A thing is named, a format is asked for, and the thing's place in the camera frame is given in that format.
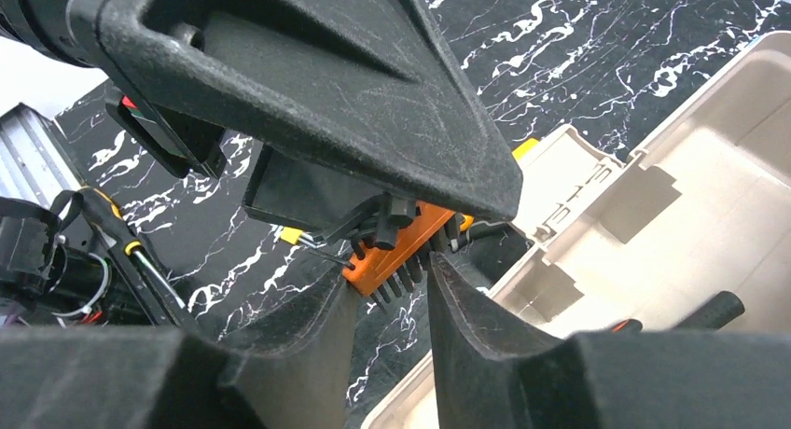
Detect red needle nose pliers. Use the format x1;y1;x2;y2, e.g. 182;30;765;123
608;318;644;333

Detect beige plastic tool box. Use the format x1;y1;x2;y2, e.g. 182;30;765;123
363;31;790;428

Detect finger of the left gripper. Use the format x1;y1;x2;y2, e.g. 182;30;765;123
242;146;382;231
67;0;522;220

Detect aluminium frame rail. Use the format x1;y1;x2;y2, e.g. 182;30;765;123
1;104;80;209

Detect orange handle pliers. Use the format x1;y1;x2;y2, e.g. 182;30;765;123
460;138;539;231

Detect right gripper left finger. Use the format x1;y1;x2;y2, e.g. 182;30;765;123
1;272;359;428

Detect black handle hammer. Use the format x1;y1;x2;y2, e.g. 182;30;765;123
673;290;745;330

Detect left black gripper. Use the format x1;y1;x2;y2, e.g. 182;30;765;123
1;0;226;178

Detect black marble pattern mat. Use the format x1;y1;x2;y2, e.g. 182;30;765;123
54;0;791;415

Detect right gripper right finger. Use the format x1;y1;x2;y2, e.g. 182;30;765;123
427;253;790;428

